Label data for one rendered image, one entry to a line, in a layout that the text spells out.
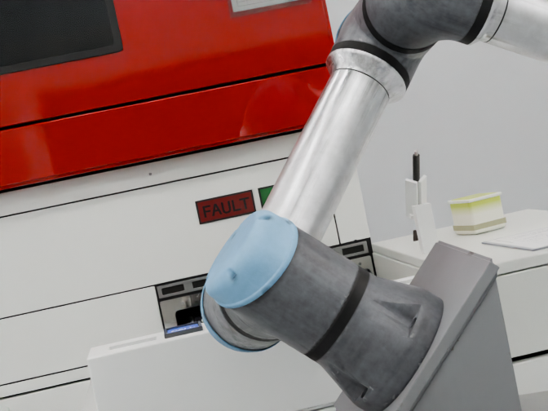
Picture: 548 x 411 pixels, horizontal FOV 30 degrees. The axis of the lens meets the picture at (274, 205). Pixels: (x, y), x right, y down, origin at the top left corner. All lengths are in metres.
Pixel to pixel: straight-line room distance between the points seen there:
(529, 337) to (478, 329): 0.48
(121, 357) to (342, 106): 0.47
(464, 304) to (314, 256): 0.16
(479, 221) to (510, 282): 0.39
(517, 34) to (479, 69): 2.43
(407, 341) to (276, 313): 0.14
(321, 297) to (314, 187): 0.23
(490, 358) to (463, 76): 2.70
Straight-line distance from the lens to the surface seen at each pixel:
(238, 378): 1.48
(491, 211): 1.93
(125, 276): 2.08
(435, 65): 3.71
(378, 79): 1.35
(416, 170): 1.76
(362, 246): 2.12
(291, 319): 1.09
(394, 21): 1.31
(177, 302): 2.07
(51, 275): 2.09
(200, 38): 2.04
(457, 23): 1.30
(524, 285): 1.55
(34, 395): 2.13
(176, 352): 1.47
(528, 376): 1.57
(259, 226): 1.09
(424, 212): 1.78
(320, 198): 1.27
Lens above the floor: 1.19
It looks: 3 degrees down
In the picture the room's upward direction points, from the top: 12 degrees counter-clockwise
